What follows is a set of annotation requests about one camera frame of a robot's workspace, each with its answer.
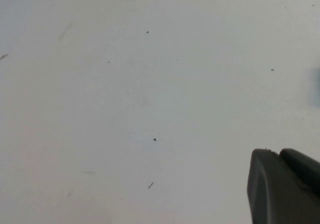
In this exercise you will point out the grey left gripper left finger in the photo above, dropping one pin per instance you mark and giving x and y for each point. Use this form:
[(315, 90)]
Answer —
[(270, 191)]

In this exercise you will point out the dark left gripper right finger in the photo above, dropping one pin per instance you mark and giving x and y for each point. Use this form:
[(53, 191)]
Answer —
[(302, 170)]

